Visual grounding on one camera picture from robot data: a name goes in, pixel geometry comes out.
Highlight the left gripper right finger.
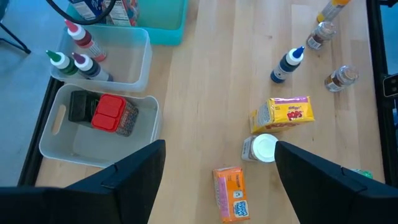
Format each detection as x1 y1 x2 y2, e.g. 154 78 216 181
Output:
274 140 398 224

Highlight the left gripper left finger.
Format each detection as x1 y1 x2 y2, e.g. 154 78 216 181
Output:
0 139 167 224

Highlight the red lid sprinkles jar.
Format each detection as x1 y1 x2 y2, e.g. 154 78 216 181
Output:
91 94 140 138

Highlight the green black pepper tin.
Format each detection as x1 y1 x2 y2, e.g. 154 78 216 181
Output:
67 90 101 128

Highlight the orange Frosted Mini Wheats box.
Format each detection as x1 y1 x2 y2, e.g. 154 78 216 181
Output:
212 166 251 224

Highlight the purple cap food colouring bottle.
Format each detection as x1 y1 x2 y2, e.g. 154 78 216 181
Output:
71 52 114 82

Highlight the green cap food colouring bottle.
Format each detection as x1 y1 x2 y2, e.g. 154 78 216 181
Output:
45 49 80 78

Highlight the red cap food colouring bottle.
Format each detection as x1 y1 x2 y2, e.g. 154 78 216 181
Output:
64 19 108 62

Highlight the dark blue Frosted Flakes box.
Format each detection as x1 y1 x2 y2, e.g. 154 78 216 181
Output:
68 0 108 21

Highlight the red Froot Loops box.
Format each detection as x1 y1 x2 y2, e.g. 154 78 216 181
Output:
105 0 140 28

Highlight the green Apple Jacks box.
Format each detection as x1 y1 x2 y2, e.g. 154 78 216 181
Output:
351 169 373 180

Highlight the white lid bagel seasoning jar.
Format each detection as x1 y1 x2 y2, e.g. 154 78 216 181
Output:
241 133 280 164

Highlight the yellow Corn Pops box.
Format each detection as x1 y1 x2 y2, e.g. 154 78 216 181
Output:
248 95 315 134

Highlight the cork lid saffron glass jar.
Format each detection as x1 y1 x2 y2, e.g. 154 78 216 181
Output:
324 64 360 93
306 21 338 50

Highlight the blue cap food colouring bottle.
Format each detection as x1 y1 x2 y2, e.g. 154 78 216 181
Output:
269 45 305 84

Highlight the small clear plastic bin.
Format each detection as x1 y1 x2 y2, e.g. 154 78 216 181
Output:
49 24 153 93

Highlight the yellow cap food colouring bottle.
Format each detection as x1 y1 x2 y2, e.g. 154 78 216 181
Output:
316 0 352 24

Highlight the teal plastic tray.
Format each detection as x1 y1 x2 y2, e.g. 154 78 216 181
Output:
65 0 190 47

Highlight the grey plastic bin with handles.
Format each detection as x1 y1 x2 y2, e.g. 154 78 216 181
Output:
39 83 162 169

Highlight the small grey table-level camera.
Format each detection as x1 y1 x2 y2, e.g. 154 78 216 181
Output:
382 73 398 98

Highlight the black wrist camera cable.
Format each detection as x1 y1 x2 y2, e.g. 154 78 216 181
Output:
45 0 118 26

